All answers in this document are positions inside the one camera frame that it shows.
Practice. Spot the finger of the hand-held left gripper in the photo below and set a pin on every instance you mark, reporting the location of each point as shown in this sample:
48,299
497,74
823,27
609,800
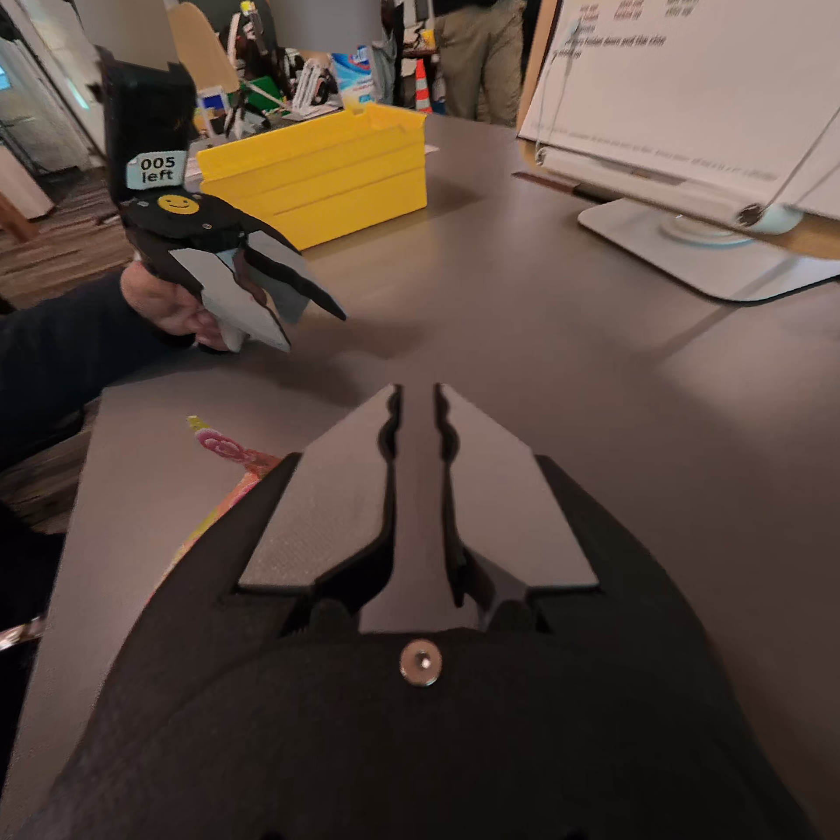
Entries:
223,289
279,262

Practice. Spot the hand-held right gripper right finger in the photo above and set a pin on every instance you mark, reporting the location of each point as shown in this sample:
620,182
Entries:
518,525

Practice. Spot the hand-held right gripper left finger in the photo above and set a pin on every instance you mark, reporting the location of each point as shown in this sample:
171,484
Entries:
315,525

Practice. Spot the floral origami paper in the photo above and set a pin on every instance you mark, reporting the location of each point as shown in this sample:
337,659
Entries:
229,472

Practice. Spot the person's left hand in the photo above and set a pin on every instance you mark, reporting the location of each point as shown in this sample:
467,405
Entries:
164,305

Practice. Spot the beige chair back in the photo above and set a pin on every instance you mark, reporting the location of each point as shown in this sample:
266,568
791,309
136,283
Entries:
200,46

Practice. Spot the yellow plastic bin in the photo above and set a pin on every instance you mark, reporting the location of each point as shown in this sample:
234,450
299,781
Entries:
328,184

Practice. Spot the white and black device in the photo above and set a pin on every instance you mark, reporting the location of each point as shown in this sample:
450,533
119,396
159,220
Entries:
315,88

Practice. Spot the blue wipes canister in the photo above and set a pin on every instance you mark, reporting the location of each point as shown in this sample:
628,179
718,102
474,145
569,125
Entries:
354,75

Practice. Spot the orange traffic cone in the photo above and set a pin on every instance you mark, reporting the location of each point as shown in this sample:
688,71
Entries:
423,88

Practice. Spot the white stand base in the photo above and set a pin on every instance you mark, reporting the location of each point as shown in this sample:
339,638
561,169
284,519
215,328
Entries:
656,243

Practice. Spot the white page holder ledge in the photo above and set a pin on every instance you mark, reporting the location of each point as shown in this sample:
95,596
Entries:
656,180

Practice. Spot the white instruction sheet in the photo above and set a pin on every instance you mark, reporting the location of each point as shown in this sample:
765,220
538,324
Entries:
689,85

